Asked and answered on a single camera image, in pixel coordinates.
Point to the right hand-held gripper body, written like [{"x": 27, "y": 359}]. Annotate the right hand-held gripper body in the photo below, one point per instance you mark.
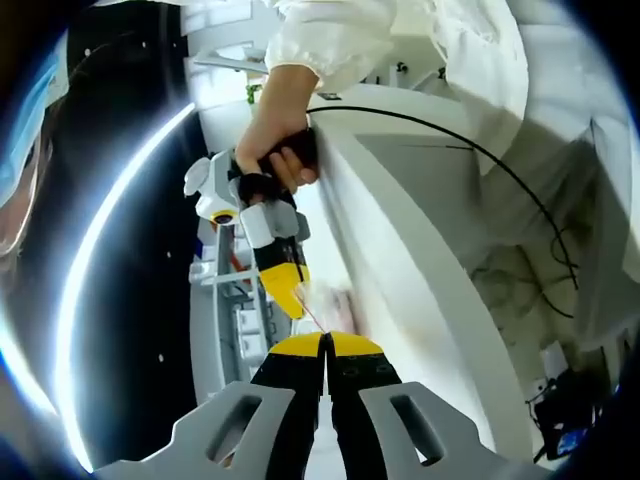
[{"x": 215, "y": 190}]

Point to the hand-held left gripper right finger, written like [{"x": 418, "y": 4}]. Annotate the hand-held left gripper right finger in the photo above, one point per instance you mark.
[{"x": 440, "y": 440}]

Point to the grey shelf unit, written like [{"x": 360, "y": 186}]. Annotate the grey shelf unit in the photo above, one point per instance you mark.
[{"x": 225, "y": 300}]

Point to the blue face mask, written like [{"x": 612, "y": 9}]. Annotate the blue face mask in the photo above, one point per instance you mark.
[{"x": 25, "y": 130}]

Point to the green potted plant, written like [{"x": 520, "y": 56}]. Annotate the green potted plant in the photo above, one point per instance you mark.
[{"x": 253, "y": 92}]

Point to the group of white storage bins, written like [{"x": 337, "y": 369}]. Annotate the group of white storage bins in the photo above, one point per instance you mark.
[{"x": 248, "y": 345}]

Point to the long curved ceiling light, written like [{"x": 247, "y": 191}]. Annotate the long curved ceiling light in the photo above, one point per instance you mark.
[{"x": 80, "y": 300}]

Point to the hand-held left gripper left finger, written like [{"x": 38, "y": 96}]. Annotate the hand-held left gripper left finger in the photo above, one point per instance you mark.
[{"x": 200, "y": 440}]

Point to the person's right hand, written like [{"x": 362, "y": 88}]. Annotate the person's right hand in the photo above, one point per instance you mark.
[{"x": 265, "y": 140}]

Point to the person's white clothed torso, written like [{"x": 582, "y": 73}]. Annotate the person's white clothed torso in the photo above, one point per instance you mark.
[{"x": 475, "y": 50}]

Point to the clear resealable bag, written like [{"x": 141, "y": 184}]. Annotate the clear resealable bag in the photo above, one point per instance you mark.
[{"x": 325, "y": 300}]

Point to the black floor equipment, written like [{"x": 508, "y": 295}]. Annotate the black floor equipment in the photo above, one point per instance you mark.
[{"x": 565, "y": 415}]

